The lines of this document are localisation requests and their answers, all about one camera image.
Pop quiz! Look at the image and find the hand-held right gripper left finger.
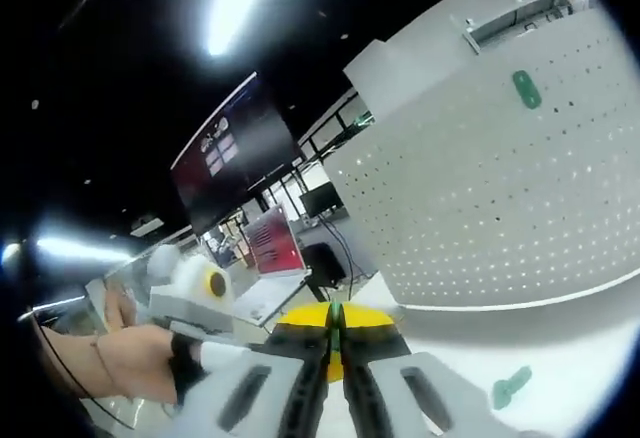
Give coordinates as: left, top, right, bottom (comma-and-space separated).
169, 302, 332, 438

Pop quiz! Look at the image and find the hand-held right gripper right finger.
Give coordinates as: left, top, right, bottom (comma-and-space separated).
333, 302, 506, 438

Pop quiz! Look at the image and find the green hook assembly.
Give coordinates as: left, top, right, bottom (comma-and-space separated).
327, 300, 347, 355
491, 365, 533, 412
511, 69, 544, 110

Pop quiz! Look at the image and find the white perforated mounting plate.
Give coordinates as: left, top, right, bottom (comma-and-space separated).
327, 7, 640, 312

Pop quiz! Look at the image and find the person's left hand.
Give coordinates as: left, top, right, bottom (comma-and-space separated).
97, 288, 207, 405

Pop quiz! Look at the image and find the white console panel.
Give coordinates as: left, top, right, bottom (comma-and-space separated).
233, 270, 312, 328

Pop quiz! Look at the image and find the red screen monitor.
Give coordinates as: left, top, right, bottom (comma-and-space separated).
242, 202, 308, 279

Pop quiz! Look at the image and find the small black monitor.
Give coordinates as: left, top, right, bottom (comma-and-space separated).
298, 181, 346, 219

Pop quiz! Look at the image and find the ceiling light strip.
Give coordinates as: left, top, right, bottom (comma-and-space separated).
203, 0, 282, 58

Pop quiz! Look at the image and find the white desk partition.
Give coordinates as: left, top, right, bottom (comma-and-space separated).
342, 0, 557, 124

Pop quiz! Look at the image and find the thin black cable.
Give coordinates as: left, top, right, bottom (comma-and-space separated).
19, 306, 136, 430

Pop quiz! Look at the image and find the large dark wall screen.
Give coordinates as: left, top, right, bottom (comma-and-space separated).
169, 71, 302, 239

